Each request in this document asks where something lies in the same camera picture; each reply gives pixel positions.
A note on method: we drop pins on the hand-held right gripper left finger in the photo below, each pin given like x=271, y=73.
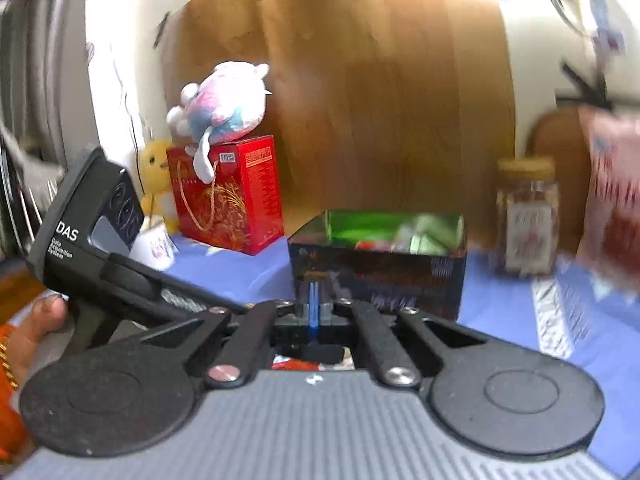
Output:
x=250, y=330

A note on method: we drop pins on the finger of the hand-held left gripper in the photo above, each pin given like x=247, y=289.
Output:
x=150, y=282

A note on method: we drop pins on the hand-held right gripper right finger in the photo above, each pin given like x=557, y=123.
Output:
x=372, y=335

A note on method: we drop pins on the red snack packet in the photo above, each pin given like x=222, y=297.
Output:
x=292, y=363

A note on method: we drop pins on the black printed cardboard box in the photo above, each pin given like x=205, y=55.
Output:
x=380, y=280

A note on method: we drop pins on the person's left hand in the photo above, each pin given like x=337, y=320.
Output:
x=42, y=316

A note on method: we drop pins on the white printed mug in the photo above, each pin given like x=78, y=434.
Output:
x=155, y=247

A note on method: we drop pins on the yellow duck plush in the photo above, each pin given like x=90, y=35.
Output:
x=154, y=165

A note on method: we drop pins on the green snack packet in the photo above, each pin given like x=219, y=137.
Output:
x=425, y=240

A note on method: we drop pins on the red gift box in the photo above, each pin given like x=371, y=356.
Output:
x=245, y=195

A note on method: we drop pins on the grey curtain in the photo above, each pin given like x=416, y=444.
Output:
x=35, y=50

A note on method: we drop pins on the pink white plush toy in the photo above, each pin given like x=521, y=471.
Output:
x=225, y=105

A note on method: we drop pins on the clear nut jar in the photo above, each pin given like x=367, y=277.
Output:
x=527, y=215

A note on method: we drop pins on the blue printed cloth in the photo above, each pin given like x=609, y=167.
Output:
x=590, y=340

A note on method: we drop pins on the wooden board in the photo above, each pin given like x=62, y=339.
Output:
x=380, y=85

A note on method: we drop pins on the pink snack bag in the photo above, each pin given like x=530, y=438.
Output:
x=612, y=195

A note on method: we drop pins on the clear plastic wrapper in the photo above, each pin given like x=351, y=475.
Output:
x=595, y=5

